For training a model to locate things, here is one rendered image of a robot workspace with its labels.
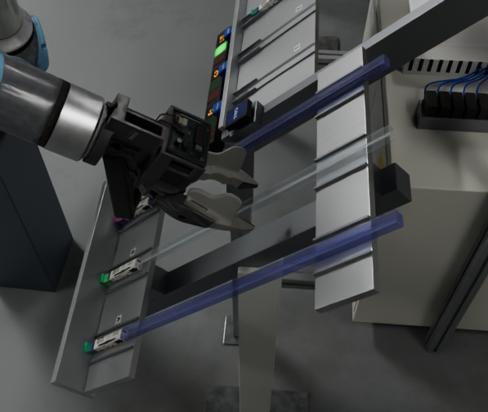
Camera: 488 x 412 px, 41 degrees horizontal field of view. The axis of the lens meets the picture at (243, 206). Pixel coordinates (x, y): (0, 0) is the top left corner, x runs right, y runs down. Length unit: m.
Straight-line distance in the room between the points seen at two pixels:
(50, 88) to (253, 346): 0.56
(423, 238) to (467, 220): 0.10
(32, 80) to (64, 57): 1.81
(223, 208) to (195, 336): 1.03
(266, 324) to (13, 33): 0.71
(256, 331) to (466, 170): 0.53
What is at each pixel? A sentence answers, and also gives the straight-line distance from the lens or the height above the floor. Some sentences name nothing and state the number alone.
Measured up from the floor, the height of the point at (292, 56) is 0.82.
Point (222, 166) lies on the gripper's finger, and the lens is 0.79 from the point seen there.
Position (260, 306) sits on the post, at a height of 0.73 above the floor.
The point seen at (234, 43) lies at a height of 0.73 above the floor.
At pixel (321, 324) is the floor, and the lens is 1.76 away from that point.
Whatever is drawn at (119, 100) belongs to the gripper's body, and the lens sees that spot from 0.70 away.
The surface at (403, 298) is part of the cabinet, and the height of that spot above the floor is 0.20.
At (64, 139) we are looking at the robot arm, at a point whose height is 1.08.
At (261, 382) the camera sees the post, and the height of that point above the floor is 0.44.
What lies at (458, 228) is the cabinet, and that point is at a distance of 1.37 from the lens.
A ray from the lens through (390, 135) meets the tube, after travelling 0.68.
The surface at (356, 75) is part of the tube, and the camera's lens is 0.78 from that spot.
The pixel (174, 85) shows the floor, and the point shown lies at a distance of 2.32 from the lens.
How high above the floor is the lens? 1.57
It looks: 53 degrees down
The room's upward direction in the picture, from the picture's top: straight up
